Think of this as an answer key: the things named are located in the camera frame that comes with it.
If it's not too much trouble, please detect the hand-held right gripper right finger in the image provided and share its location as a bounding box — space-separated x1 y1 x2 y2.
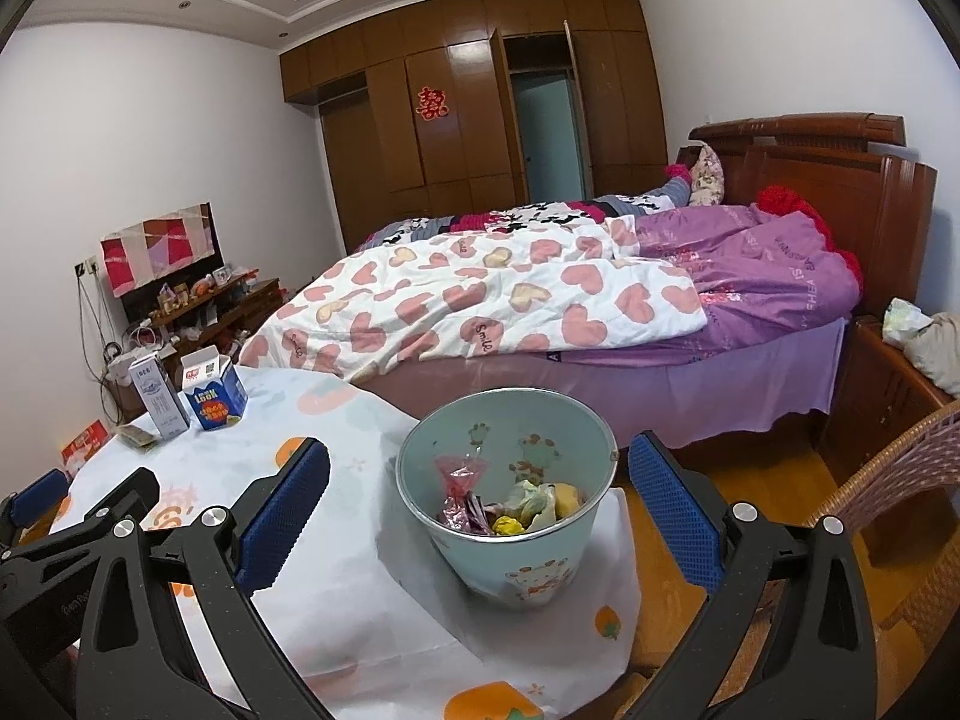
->
628 431 878 720

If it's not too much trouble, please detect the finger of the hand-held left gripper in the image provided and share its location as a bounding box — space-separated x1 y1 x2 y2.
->
0 467 162 602
0 467 70 541

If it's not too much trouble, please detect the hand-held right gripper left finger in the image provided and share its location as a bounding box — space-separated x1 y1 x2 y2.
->
75 436 332 720

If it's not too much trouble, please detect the yellow soft lump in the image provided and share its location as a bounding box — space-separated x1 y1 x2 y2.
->
551 481 587 520

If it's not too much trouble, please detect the yellow-green plastic bag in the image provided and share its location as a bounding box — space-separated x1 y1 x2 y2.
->
504 480 560 526

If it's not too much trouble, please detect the teal cartoon print bin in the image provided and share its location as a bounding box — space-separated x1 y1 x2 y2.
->
395 388 620 611

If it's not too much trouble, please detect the pink plastic bag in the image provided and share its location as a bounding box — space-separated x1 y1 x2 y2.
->
433 454 488 533

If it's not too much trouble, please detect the purple foil wrapper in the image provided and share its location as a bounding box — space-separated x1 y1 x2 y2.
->
461 495 500 533

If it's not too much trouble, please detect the orange cardboard box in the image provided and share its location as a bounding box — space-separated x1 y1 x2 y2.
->
60 420 113 477

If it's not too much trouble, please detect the tall white carton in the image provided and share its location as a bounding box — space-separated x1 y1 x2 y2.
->
127 355 191 438

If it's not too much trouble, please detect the blue milk carton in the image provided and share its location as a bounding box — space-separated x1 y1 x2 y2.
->
180 349 250 432

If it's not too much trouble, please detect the black television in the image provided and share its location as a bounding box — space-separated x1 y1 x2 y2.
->
120 202 222 323

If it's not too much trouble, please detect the wooden television cabinet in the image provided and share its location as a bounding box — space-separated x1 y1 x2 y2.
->
109 274 282 391

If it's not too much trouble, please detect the cluster of small ornaments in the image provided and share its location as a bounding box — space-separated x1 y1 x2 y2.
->
154 266 260 312

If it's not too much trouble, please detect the wooden nightstand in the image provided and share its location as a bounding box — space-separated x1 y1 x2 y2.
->
816 313 960 496

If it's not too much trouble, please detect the patchwork cloth cover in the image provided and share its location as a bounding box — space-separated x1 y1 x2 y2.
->
100 202 212 297

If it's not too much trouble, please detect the purple quilt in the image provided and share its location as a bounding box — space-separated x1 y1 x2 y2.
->
607 202 863 357

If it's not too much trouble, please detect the heart print blanket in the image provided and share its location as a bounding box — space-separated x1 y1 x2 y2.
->
238 214 706 382

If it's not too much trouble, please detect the white printed bag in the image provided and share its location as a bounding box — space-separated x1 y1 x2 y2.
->
881 298 935 350

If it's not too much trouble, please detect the beige cloth bundle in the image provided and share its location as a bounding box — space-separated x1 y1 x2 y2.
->
902 313 960 398

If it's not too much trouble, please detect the red knitted cloth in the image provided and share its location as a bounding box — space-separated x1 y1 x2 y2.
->
754 186 863 297

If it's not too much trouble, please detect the black white patterned blanket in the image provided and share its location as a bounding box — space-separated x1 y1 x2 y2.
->
352 191 695 252

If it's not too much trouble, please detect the floral pillow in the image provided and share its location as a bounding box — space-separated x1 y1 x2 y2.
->
688 144 727 209

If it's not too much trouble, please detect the wooden bed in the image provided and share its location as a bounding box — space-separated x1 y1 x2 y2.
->
238 114 938 451

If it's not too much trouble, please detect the frosted glass door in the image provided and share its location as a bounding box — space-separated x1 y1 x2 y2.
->
514 67 590 200

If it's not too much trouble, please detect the wooden wardrobe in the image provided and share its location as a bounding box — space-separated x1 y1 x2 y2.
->
279 0 670 256

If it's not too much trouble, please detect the black power cable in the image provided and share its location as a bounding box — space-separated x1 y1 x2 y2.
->
79 274 125 383

